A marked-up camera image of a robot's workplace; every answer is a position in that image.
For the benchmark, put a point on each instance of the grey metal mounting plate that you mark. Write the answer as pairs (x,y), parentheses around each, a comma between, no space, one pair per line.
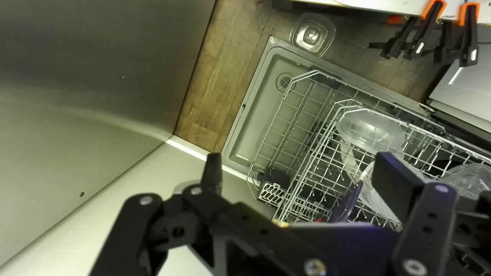
(464,89)

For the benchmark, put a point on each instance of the grey cutlery basket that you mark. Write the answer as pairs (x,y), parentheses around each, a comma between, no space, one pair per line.
(273,195)

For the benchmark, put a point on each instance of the black orange spring clamp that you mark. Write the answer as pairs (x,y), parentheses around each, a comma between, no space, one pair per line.
(469,40)
(408,35)

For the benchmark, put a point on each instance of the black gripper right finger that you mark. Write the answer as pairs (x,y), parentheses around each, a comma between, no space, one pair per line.
(434,230)

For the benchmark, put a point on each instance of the rounded clear lidded container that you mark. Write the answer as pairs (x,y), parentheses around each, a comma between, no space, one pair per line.
(472,178)

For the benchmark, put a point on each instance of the tall clear plastic container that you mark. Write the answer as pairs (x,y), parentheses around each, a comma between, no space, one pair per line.
(369,127)

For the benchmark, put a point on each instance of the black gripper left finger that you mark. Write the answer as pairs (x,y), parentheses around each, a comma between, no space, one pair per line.
(153,230)

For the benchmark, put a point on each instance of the clear plastic lid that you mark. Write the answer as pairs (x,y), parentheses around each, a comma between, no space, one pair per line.
(311,34)

